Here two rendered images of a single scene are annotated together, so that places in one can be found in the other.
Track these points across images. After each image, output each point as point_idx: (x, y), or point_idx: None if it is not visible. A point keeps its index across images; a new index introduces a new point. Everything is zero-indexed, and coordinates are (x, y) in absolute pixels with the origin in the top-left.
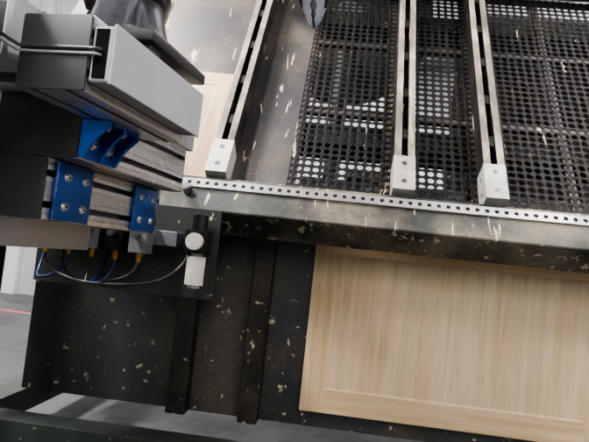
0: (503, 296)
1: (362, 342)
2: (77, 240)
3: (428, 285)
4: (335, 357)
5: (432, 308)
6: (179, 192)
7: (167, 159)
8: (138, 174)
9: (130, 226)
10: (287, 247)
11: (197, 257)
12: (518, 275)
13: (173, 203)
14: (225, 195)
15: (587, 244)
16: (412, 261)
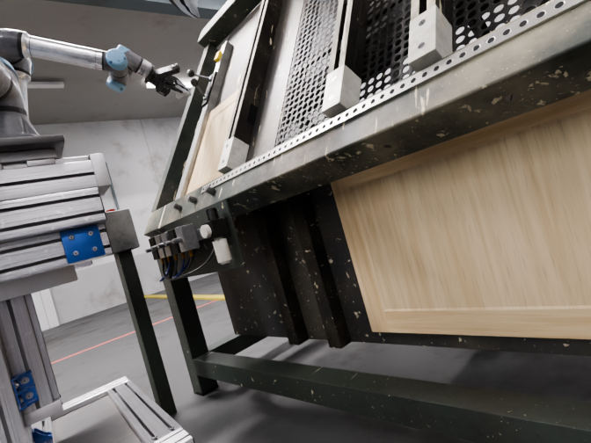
0: (534, 161)
1: (398, 261)
2: (60, 278)
3: (437, 184)
4: (382, 280)
5: (451, 206)
6: (209, 194)
7: (68, 206)
8: (24, 232)
9: (67, 261)
10: (317, 197)
11: (215, 241)
12: (546, 125)
13: (206, 205)
14: (229, 184)
15: (561, 42)
16: (412, 165)
